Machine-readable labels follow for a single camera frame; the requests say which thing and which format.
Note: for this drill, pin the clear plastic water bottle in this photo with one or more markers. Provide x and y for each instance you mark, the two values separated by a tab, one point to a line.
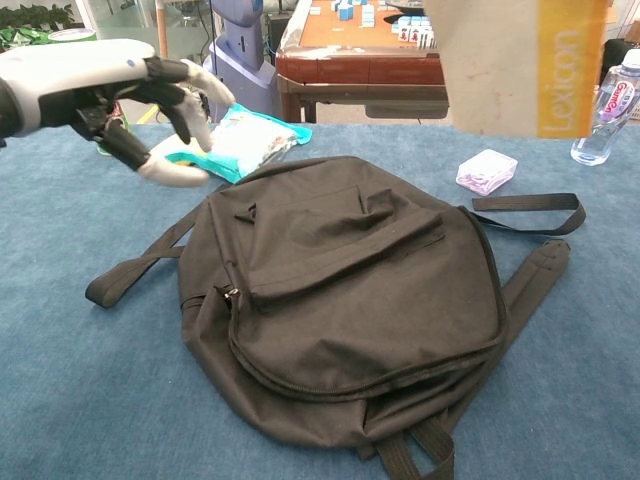
617	100

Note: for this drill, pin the light wooden pole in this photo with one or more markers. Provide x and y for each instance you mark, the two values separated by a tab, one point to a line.
162	25

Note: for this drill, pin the clear box of purple clips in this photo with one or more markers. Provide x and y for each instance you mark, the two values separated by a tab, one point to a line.
486	170

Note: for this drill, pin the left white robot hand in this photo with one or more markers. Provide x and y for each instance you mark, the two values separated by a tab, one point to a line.
75	75

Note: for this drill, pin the green Pringles can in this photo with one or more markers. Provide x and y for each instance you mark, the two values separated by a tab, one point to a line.
72	34

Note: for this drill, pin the teal snack packet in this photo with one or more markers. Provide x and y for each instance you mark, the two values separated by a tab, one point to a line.
250	140

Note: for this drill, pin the black fabric backpack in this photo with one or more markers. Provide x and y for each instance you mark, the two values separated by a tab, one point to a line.
350	300

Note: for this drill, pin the brown mahjong table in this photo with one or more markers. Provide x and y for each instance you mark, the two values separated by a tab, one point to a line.
360	70

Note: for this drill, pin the blue felt table cover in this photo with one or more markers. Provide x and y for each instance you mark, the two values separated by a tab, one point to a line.
75	240

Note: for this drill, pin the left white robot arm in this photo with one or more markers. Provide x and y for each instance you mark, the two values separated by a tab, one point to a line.
3	115

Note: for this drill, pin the green potted plants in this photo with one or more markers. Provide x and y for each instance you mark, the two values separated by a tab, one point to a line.
35	15

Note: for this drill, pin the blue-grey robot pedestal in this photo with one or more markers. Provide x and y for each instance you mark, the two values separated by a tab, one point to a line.
240	55

